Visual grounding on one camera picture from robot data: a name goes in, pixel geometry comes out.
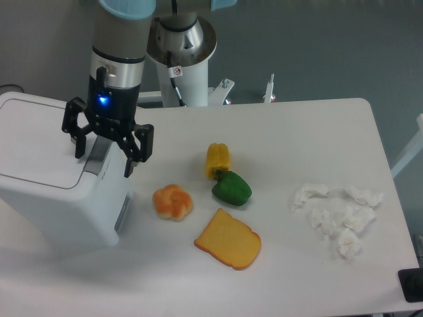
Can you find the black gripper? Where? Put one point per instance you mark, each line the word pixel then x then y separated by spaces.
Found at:
pixel 110 113

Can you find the white trash can lid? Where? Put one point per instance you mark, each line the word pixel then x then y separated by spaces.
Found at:
pixel 34 149

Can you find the white trash can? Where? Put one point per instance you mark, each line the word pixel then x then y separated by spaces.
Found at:
pixel 75 200

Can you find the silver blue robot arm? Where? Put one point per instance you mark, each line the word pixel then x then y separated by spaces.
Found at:
pixel 121 37

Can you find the knotted bread roll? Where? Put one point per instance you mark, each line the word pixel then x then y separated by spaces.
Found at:
pixel 172 202

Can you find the yellow bell pepper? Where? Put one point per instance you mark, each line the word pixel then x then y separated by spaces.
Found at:
pixel 218 161

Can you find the green bell pepper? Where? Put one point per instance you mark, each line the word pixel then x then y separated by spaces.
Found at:
pixel 232 189

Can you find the toast bread slice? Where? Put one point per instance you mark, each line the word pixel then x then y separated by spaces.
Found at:
pixel 229 240

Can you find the black device at edge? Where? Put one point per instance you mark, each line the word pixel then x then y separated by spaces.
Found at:
pixel 411 284

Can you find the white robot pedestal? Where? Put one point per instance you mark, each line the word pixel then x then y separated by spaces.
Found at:
pixel 181 47

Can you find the white frame at right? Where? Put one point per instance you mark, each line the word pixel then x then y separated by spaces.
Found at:
pixel 410 150

